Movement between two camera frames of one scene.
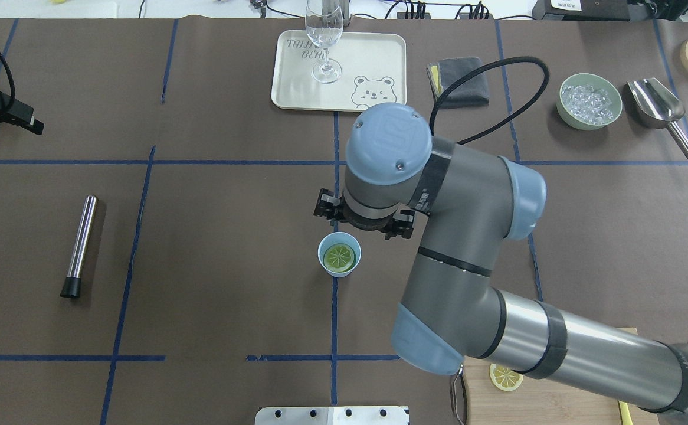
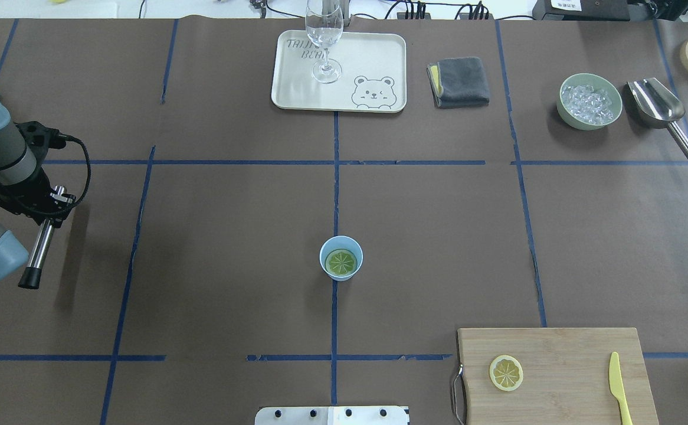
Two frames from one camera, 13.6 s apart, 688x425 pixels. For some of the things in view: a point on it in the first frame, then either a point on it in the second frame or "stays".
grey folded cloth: x=472 y=91 stays
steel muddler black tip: x=71 y=287 to x=30 y=277
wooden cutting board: x=560 y=400 stays
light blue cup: x=339 y=237 stays
